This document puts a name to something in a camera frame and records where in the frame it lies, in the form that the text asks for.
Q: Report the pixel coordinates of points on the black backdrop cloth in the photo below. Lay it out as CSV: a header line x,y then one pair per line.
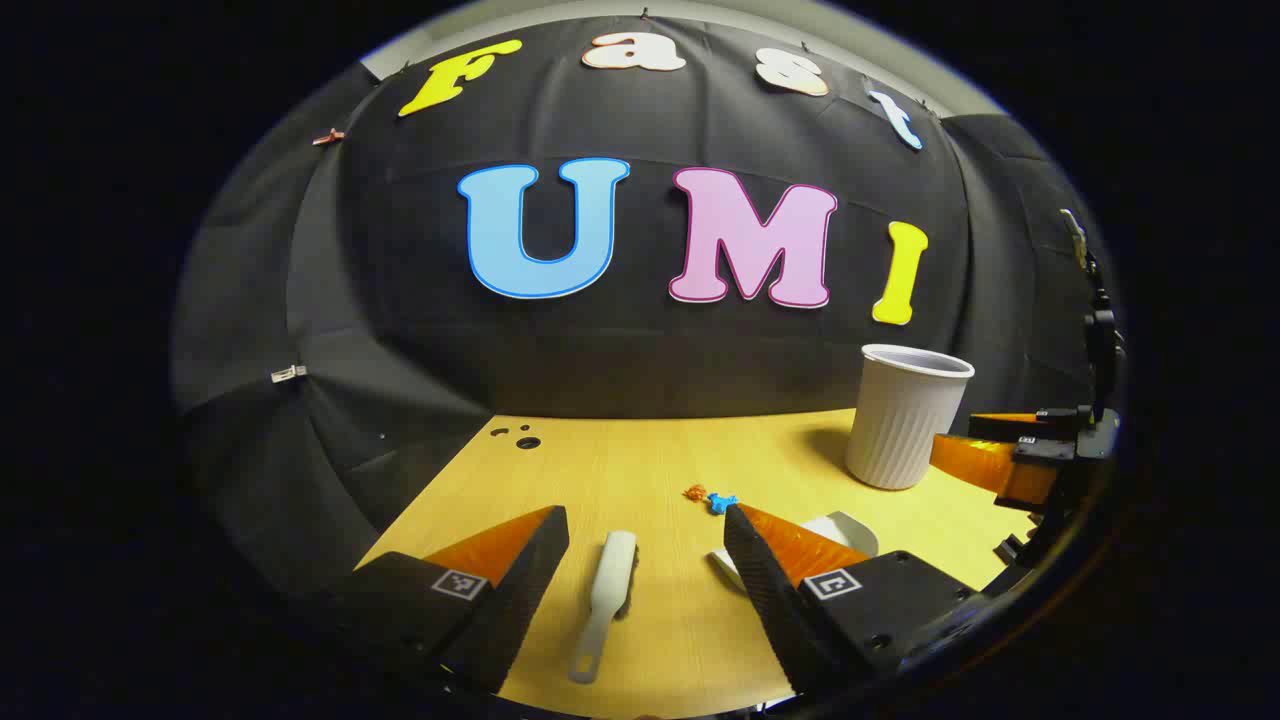
x,y
600,360

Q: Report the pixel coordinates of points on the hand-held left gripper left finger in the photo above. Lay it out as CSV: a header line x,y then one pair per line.
x,y
520,590

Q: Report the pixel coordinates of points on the silver metal clip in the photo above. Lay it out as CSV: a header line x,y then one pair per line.
x,y
288,373

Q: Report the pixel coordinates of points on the white dustpan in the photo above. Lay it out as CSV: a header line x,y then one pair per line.
x,y
848,530

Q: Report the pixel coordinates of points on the blue paper scrap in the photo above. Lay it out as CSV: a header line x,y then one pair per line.
x,y
720,502

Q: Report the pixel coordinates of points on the reddish clip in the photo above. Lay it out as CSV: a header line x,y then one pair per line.
x,y
328,136

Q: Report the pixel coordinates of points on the white ribbed garbage bin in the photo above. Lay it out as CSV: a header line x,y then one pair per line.
x,y
905,430

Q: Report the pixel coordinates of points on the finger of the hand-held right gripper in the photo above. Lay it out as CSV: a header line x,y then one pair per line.
x,y
1045,451
1050,425

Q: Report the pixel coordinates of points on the small white broom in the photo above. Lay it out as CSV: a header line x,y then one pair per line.
x,y
612,580

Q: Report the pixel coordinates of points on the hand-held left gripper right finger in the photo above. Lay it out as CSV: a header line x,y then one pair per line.
x,y
770,590

